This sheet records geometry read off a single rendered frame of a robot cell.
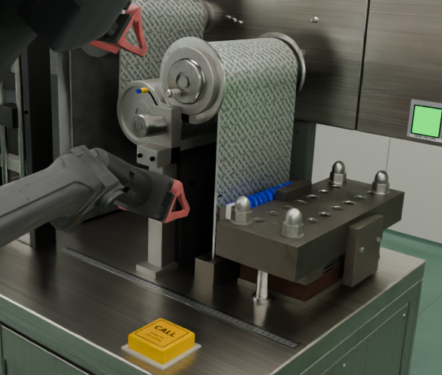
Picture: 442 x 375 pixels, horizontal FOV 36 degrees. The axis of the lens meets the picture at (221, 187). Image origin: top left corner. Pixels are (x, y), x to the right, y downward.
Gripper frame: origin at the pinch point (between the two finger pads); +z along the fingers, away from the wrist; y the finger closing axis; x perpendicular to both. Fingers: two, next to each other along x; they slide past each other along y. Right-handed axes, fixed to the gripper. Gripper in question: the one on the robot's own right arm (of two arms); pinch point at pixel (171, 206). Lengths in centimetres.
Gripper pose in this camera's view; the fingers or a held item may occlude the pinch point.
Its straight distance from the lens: 109.9
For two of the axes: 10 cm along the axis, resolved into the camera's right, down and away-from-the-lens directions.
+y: 7.9, 2.1, -5.7
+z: 5.0, 3.1, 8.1
